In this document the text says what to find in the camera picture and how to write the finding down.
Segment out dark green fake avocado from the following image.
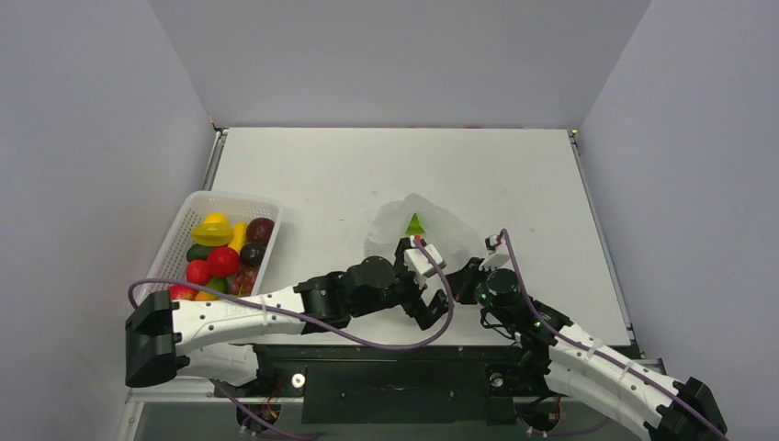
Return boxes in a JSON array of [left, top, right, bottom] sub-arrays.
[[186, 243, 213, 262]]

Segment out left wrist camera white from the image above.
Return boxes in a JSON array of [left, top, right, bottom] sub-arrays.
[[402, 244, 446, 278]]

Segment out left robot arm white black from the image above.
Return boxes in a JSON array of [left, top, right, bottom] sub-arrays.
[[125, 237, 455, 395]]

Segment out yellow green fake starfruit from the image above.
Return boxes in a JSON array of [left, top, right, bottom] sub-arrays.
[[190, 223, 233, 247]]

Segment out purple fake grapes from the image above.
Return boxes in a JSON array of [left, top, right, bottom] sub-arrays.
[[228, 265, 259, 297]]

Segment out orange green fake mango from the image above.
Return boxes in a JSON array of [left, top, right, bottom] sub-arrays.
[[194, 291, 220, 301]]

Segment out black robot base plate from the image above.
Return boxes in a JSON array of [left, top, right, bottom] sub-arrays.
[[203, 345, 562, 430]]

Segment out clear plastic bag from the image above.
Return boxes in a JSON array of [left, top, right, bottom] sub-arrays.
[[363, 193, 485, 273]]

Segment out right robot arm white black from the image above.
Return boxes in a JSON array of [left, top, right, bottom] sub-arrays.
[[446, 258, 728, 440]]

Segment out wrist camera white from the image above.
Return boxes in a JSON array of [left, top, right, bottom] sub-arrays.
[[402, 244, 446, 278], [479, 233, 510, 271]]

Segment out white plastic basket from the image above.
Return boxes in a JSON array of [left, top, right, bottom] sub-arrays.
[[130, 191, 283, 307]]

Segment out green fake fruit in bag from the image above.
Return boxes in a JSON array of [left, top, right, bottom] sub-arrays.
[[404, 212, 425, 236]]

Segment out yellow fake pear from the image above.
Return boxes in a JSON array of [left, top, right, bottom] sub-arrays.
[[202, 212, 229, 224]]

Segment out dark red fake plum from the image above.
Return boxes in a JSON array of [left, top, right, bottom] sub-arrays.
[[245, 217, 276, 245]]

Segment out green fake lime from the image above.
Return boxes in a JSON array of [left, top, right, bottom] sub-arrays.
[[206, 277, 230, 294]]

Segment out red fake apple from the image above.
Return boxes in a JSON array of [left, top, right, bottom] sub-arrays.
[[168, 285, 198, 301]]

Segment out yellow fake banana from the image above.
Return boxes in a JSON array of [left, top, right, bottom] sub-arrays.
[[228, 222, 247, 254]]

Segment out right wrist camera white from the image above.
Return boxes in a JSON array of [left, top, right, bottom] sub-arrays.
[[479, 233, 510, 271]]

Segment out red fake strawberry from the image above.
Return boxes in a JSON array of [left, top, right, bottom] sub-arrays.
[[185, 260, 212, 286]]

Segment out dark purple fake fruit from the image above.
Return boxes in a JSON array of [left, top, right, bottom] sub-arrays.
[[239, 242, 266, 268]]

